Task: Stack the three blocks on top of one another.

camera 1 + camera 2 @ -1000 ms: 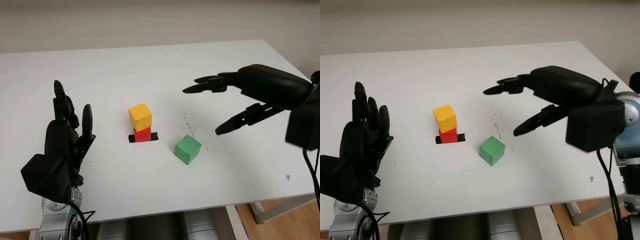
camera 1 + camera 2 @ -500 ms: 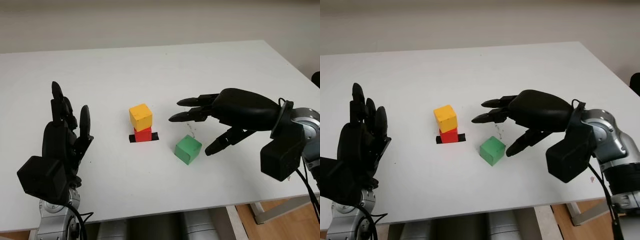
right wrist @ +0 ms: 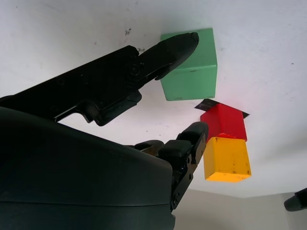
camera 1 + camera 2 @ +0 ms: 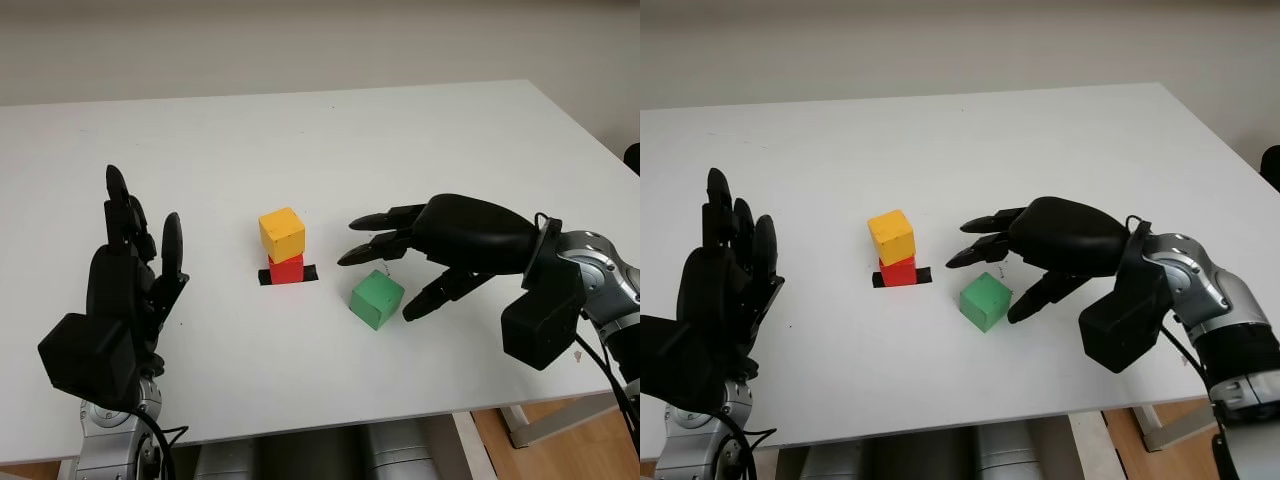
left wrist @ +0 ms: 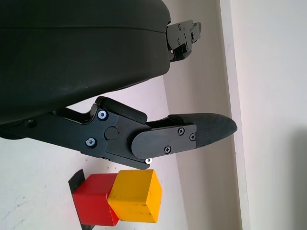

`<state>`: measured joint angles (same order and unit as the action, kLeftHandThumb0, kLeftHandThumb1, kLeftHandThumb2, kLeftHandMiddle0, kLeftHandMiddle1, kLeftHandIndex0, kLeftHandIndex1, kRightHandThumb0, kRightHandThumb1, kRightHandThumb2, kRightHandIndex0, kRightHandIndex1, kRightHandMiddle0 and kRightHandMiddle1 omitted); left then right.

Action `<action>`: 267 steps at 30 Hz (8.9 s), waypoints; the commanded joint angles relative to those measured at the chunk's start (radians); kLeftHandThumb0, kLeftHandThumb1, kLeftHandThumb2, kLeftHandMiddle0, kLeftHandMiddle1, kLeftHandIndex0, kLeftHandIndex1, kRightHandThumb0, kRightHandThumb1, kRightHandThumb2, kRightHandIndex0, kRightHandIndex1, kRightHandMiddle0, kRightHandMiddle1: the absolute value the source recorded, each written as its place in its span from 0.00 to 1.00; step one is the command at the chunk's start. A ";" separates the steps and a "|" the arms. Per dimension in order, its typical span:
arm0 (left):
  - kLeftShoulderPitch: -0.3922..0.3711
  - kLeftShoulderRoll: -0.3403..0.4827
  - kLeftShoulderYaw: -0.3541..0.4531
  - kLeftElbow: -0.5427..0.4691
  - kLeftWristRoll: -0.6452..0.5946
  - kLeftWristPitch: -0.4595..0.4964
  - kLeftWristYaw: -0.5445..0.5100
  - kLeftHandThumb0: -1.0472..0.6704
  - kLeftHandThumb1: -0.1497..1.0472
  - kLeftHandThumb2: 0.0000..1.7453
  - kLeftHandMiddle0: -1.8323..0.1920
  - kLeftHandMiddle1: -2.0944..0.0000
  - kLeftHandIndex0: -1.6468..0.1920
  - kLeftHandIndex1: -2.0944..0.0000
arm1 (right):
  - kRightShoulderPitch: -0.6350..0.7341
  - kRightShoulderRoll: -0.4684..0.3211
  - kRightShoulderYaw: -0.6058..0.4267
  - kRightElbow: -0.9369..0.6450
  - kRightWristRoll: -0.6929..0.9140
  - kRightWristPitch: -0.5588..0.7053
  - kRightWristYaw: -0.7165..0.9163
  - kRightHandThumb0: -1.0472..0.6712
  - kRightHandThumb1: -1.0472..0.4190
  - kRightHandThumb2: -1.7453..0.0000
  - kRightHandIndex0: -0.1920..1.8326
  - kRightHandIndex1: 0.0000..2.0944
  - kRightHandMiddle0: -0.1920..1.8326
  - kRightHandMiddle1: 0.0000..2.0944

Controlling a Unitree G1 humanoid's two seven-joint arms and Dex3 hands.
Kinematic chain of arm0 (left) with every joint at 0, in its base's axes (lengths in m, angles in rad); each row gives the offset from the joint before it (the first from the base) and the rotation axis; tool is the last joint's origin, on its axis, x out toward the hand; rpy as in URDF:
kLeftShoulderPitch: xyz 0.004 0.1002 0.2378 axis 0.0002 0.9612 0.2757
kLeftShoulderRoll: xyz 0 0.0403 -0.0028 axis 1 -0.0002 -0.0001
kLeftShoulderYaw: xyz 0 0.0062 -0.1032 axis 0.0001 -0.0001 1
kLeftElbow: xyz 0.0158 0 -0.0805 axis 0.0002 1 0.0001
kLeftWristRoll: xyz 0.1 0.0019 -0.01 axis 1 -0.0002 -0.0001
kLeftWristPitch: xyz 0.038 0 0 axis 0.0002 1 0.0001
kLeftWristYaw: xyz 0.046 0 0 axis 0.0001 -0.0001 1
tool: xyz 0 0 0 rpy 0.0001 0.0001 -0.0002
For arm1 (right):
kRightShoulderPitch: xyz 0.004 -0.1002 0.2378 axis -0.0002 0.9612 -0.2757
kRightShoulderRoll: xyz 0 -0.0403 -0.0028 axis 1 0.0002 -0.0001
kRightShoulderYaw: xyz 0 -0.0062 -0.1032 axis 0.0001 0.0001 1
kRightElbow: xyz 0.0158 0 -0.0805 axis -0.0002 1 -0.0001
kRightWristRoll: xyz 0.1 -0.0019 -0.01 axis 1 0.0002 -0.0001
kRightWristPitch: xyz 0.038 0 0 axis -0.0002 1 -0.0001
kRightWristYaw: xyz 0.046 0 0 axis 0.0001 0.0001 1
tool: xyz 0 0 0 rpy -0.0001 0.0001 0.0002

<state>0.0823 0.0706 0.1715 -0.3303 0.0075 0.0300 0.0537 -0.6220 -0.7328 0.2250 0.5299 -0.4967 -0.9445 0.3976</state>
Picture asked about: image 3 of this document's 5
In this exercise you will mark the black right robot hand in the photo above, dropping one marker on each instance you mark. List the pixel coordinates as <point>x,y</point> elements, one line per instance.
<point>72,179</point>

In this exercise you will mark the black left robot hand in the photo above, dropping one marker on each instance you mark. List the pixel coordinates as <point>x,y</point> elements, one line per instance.
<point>297,201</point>

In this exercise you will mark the yellow wooden cube block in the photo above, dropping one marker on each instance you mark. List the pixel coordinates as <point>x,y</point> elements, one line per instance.
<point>227,160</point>

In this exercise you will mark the red wooden cube block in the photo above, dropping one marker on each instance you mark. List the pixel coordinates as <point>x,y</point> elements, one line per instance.
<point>225,122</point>

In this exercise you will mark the green wooden cube block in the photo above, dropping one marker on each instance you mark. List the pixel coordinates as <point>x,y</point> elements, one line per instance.
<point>194,81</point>

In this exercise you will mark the black tape strip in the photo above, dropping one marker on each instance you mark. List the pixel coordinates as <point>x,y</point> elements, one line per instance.
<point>206,105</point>

